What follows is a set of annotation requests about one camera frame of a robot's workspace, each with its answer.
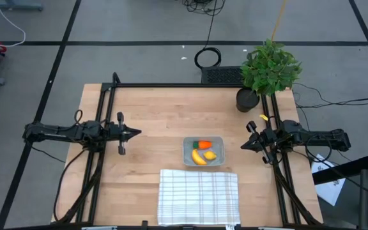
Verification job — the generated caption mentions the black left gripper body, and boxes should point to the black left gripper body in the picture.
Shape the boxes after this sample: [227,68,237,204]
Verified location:
[106,112,127,157]

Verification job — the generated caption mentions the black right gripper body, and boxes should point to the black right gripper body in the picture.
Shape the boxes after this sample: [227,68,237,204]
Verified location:
[246,120,277,165]

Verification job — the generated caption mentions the orange carrot with green top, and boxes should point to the orange carrot with green top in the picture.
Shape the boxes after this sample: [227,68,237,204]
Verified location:
[192,140,213,150]

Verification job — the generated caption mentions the yellow banana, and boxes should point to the yellow banana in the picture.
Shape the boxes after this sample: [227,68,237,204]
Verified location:
[191,148,208,166]

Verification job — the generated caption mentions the white plastic bin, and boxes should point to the white plastic bin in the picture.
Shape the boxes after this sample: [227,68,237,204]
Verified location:
[182,136,226,167]

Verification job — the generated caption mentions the green plant in black pot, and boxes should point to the green plant in black pot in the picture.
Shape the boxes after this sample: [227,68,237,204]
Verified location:
[236,38,303,113]

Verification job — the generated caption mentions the black vented box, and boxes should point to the black vented box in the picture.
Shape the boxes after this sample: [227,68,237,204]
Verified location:
[201,66,244,85]

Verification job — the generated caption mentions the white checked dish towel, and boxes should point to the white checked dish towel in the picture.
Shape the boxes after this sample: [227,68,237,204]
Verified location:
[157,169,242,226]

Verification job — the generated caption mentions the white paper sheet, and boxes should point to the white paper sheet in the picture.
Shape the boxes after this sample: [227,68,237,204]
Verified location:
[310,153,346,207]

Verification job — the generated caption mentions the grey stand base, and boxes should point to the grey stand base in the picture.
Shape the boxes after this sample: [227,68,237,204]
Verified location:
[0,0,43,12]

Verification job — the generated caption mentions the black aluminium table frame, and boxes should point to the black aluminium table frame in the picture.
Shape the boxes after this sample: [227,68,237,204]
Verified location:
[52,81,324,230]

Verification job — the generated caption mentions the black coiled cable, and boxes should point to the black coiled cable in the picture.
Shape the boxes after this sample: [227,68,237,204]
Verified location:
[194,15,222,70]

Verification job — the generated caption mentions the yellow cable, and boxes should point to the yellow cable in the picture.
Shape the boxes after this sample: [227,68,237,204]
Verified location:
[271,0,288,42]

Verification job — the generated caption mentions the white cable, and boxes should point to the white cable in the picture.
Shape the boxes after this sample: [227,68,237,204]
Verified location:
[0,0,27,48]

